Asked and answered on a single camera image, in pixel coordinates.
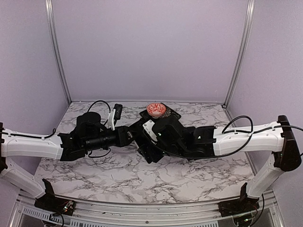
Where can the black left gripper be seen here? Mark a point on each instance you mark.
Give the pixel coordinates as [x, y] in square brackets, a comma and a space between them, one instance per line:
[122, 138]

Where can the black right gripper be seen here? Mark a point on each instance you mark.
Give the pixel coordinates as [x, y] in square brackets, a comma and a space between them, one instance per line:
[147, 151]

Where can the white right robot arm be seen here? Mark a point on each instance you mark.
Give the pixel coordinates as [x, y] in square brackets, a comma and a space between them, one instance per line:
[276, 137]

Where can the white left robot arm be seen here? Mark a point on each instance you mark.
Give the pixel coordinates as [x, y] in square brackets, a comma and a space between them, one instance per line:
[88, 135]

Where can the black patterned square plate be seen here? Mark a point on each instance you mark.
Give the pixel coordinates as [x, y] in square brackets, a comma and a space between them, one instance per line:
[144, 116]

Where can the red white patterned bowl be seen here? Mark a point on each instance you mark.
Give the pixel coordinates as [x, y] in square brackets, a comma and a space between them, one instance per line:
[156, 110]

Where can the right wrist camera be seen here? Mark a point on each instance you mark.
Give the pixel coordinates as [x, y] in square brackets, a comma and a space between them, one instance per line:
[147, 127]

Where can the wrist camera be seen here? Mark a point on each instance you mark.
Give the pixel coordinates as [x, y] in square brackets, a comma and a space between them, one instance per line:
[114, 116]
[147, 127]

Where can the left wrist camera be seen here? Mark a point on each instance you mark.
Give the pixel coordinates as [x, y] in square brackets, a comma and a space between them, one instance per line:
[114, 116]

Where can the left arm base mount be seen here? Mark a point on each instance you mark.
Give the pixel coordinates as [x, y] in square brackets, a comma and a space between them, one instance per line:
[50, 202]

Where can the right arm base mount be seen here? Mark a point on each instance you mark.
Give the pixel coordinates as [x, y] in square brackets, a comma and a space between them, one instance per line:
[239, 205]

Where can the left aluminium corner post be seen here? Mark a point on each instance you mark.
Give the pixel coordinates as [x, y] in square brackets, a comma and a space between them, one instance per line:
[56, 50]

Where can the aluminium corner post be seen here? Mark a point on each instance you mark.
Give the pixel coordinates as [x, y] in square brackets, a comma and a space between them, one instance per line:
[56, 50]
[242, 49]

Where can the front aluminium frame rail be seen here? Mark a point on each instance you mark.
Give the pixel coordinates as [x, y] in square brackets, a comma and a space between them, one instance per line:
[106, 214]

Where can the right aluminium corner post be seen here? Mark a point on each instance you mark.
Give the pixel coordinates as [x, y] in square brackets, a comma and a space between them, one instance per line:
[242, 49]

